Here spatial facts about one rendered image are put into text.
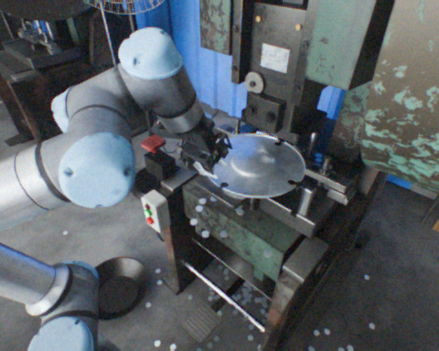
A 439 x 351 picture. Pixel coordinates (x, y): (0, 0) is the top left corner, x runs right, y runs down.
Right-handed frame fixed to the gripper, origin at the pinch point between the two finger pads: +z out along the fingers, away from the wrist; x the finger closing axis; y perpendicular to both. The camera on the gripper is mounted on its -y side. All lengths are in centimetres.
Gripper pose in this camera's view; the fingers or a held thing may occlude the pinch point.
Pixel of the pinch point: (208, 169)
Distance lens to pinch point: 69.4
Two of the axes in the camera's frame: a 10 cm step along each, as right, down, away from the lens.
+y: 7.9, 4.0, -4.7
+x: 5.6, -7.8, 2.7
